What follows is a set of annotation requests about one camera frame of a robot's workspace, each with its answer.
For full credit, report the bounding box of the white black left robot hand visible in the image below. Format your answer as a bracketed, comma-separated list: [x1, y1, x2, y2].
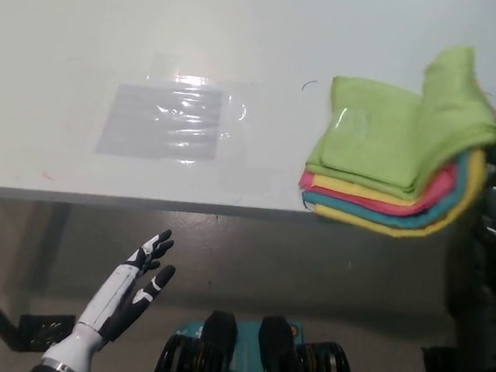
[39, 218, 180, 372]

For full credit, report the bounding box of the teal microfibre cloth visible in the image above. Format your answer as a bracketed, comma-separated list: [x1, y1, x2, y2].
[298, 137, 475, 237]

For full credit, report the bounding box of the green microfibre cloth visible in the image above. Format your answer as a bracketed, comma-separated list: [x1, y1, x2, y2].
[303, 31, 496, 208]

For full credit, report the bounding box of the yellow microfibre cloth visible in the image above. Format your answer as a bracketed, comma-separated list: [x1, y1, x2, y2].
[311, 172, 422, 208]

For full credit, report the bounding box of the pink microfibre cloth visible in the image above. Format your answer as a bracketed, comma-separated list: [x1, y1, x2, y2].
[295, 146, 459, 223]

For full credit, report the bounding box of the black teal robot body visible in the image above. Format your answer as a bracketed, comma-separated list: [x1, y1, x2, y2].
[149, 303, 367, 372]

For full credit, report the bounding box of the black table foot plate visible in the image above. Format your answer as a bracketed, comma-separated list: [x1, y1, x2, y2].
[418, 342, 458, 372]
[16, 310, 76, 357]

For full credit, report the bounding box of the clear plastic bag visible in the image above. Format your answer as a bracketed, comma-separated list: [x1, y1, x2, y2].
[94, 80, 224, 165]

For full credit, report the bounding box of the clear plastic film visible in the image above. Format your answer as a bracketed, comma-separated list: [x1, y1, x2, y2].
[90, 46, 292, 199]

